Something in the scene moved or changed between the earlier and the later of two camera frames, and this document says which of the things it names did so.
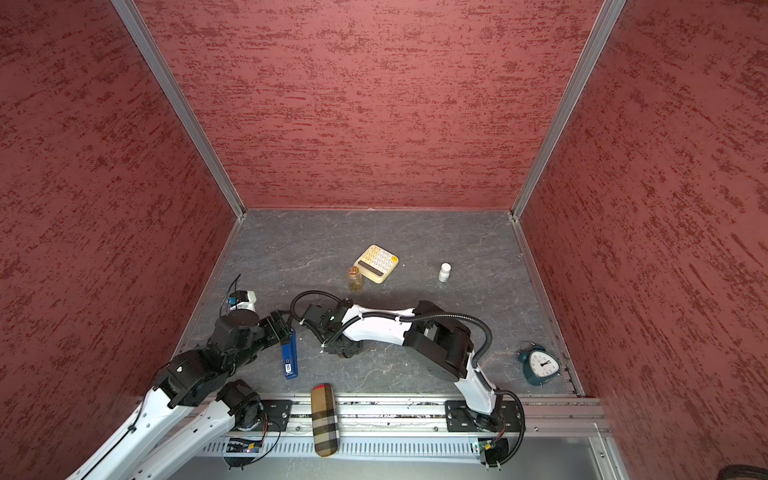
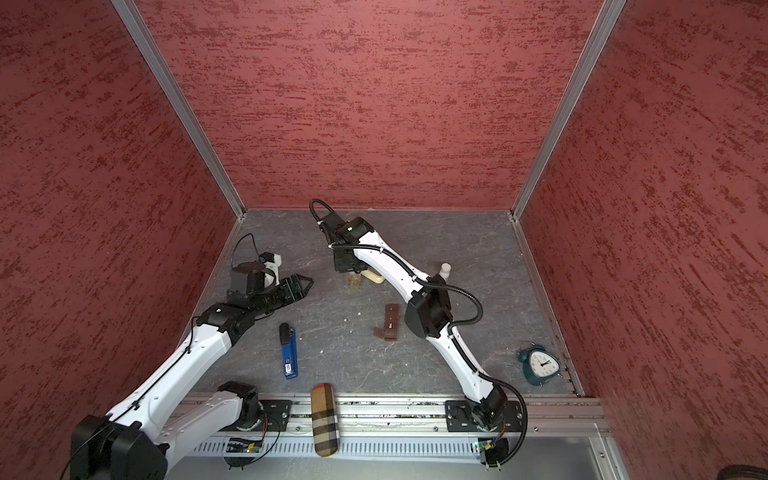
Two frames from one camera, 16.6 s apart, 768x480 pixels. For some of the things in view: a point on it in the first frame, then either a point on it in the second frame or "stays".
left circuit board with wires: [243, 445] stays
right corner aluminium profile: [608, 17] stays
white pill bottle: [444, 273] stays
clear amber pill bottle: [355, 281] stays
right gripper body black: [327, 338] -> [349, 260]
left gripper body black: [267, 333] -> [273, 298]
